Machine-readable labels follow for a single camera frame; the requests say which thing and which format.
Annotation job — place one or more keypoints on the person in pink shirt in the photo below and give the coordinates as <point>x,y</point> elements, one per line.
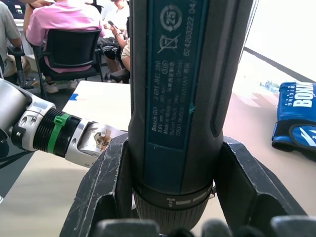
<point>61,17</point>

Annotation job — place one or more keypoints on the black office chair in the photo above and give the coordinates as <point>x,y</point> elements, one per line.
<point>18,53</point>
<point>71,49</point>

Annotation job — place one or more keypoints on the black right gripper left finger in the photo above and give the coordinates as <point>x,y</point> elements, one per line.
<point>98,182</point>

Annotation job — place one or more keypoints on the person in white shirt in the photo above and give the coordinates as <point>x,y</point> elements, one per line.
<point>121,14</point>

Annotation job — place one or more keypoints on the dark blue-grey electric screwdriver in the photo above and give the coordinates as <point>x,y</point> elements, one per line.
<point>172,98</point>

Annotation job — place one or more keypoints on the blue tape strip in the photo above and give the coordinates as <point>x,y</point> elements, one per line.
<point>74,97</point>

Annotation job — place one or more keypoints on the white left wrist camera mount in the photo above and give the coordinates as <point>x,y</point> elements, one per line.
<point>86,148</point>

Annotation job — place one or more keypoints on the blue boxing glove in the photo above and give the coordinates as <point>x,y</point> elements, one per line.
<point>293,118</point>

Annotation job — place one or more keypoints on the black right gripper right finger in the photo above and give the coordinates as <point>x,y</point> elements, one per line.
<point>244,182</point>

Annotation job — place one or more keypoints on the person in grey shirt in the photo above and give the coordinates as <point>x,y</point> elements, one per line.
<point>7,27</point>

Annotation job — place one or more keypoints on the person in beige shirt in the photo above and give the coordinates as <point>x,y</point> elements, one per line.
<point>126,53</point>

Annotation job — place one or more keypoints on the black smartphone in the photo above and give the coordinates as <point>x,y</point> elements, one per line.
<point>111,24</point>

